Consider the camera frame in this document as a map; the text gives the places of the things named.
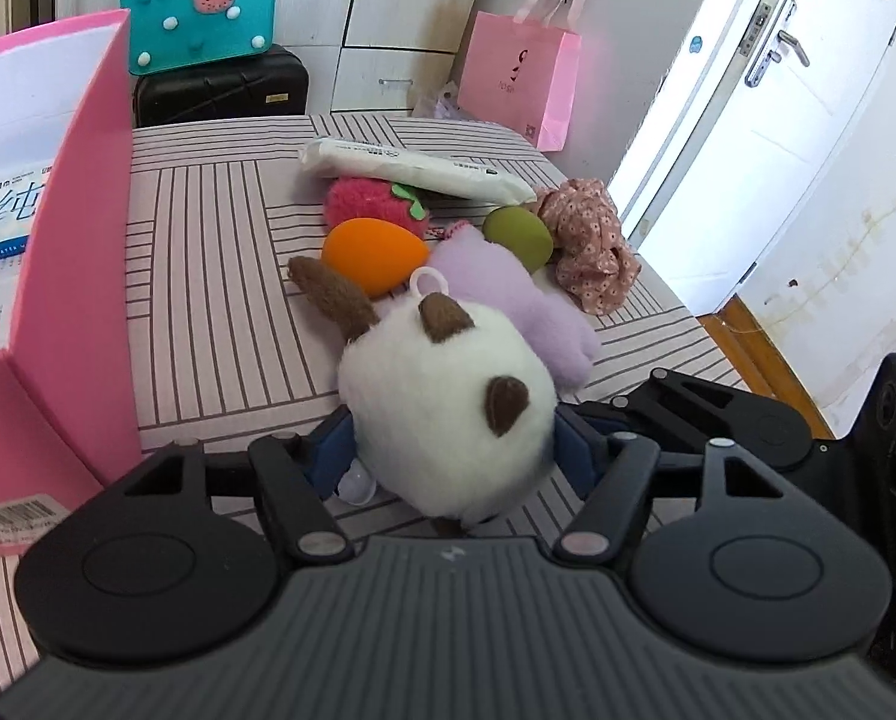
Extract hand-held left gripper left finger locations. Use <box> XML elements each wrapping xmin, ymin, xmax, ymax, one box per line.
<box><xmin>121</xmin><ymin>405</ymin><xmax>377</xmax><ymax>567</ymax></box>

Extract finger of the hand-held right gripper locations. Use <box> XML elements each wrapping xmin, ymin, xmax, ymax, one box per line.
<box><xmin>611</xmin><ymin>367</ymin><xmax>756</xmax><ymax>458</ymax></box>

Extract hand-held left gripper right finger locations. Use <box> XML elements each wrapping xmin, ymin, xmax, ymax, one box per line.
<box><xmin>553</xmin><ymin>405</ymin><xmax>786</xmax><ymax>565</ymax></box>

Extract white plush toy brown ears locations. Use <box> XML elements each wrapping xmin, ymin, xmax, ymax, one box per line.
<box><xmin>289</xmin><ymin>255</ymin><xmax>561</xmax><ymax>526</ymax></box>

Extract purple plush toy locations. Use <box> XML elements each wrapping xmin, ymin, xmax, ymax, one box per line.
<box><xmin>425</xmin><ymin>221</ymin><xmax>603</xmax><ymax>397</ymax></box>

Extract pink floral scrunchie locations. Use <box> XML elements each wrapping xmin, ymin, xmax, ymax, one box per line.
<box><xmin>530</xmin><ymin>178</ymin><xmax>640</xmax><ymax>314</ymax></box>

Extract orange egg-shaped sponge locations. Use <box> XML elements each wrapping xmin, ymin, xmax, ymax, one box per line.
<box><xmin>322</xmin><ymin>217</ymin><xmax>428</xmax><ymax>298</ymax></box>

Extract green egg-shaped sponge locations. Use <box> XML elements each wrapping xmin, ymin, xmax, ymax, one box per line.
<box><xmin>482</xmin><ymin>206</ymin><xmax>555</xmax><ymax>271</ymax></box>

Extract red strawberry plush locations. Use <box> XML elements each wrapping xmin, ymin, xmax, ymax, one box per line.
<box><xmin>325</xmin><ymin>176</ymin><xmax>428</xmax><ymax>235</ymax></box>

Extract pink cardboard box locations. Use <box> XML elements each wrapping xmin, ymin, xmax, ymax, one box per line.
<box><xmin>0</xmin><ymin>9</ymin><xmax>143</xmax><ymax>560</ymax></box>

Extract striped bed sheet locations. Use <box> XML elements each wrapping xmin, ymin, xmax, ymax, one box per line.
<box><xmin>0</xmin><ymin>112</ymin><xmax>753</xmax><ymax>691</ymax></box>

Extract white door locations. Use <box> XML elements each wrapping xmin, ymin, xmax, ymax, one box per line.
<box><xmin>609</xmin><ymin>0</ymin><xmax>896</xmax><ymax>316</ymax></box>

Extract white wet wipes pack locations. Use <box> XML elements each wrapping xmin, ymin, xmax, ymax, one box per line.
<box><xmin>298</xmin><ymin>138</ymin><xmax>539</xmax><ymax>205</ymax></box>

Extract clear plastic bag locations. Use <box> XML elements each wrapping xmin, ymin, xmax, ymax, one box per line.
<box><xmin>416</xmin><ymin>81</ymin><xmax>464</xmax><ymax>121</ymax></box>

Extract pink paper bag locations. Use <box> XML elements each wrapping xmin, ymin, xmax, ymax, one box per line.
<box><xmin>457</xmin><ymin>0</ymin><xmax>582</xmax><ymax>152</ymax></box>

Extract black suitcase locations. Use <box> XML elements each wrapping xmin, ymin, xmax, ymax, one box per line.
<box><xmin>133</xmin><ymin>45</ymin><xmax>311</xmax><ymax>128</ymax></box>

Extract white wardrobe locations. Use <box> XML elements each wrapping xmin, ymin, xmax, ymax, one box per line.
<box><xmin>331</xmin><ymin>0</ymin><xmax>494</xmax><ymax>117</ymax></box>

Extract teal felt handbag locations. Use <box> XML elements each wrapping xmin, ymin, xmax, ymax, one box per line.
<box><xmin>119</xmin><ymin>0</ymin><xmax>276</xmax><ymax>77</ymax></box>

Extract silver door handle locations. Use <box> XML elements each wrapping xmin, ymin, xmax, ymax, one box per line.
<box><xmin>744</xmin><ymin>0</ymin><xmax>810</xmax><ymax>87</ymax></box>

